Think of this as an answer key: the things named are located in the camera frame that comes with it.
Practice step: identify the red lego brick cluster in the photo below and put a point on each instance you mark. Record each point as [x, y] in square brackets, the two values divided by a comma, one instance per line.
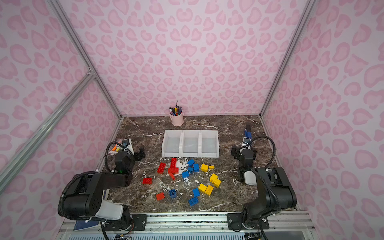
[173, 169]

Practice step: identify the highlighter marker pack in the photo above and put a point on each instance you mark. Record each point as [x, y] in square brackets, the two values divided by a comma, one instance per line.
[127, 144]

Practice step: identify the pink pen cup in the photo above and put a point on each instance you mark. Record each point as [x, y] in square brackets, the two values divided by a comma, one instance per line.
[176, 115]

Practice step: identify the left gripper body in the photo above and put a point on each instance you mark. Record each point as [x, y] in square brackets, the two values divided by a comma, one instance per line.
[138, 154]

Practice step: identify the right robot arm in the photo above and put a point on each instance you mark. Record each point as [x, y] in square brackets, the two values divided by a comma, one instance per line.
[275, 192]

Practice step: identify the red long lego brick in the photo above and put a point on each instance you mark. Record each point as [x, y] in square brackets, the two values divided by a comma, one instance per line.
[161, 168]

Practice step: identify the red lego brick front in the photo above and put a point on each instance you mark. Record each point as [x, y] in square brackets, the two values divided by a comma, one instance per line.
[160, 196]

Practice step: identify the white left bin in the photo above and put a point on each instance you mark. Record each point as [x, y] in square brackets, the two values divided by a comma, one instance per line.
[171, 143]

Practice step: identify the blue flat lego front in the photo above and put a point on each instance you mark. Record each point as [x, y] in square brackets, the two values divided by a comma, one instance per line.
[193, 201]

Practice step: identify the white middle bin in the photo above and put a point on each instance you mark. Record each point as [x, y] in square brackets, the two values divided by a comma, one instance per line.
[190, 145]

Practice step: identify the blue small lego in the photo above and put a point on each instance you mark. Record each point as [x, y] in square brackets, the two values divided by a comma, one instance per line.
[196, 192]

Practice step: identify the blue notebook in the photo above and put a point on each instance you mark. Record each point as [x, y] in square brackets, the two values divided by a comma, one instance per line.
[83, 225]

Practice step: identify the yellow lego pair right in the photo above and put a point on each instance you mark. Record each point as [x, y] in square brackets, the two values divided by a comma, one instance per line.
[214, 179]

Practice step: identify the white right bin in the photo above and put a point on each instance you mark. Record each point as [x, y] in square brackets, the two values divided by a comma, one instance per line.
[210, 146]

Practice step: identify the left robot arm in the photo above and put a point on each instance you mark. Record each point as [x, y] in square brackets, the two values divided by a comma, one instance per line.
[82, 198]

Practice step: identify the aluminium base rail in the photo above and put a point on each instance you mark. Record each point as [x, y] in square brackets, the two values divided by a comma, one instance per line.
[288, 225]

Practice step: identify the red lego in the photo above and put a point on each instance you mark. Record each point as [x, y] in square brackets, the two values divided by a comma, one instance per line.
[147, 181]

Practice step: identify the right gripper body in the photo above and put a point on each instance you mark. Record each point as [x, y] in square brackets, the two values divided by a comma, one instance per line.
[244, 152]

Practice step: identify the blue lego brick front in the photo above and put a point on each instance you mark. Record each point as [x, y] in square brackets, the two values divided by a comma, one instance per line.
[172, 193]

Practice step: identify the blue lego centre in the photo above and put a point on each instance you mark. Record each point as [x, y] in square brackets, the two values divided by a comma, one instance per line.
[185, 174]

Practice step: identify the blue box cutter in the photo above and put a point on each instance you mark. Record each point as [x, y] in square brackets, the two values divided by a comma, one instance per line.
[247, 135]

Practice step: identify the white bin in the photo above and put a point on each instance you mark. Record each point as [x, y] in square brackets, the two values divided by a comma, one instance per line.
[190, 145]
[210, 146]
[171, 143]

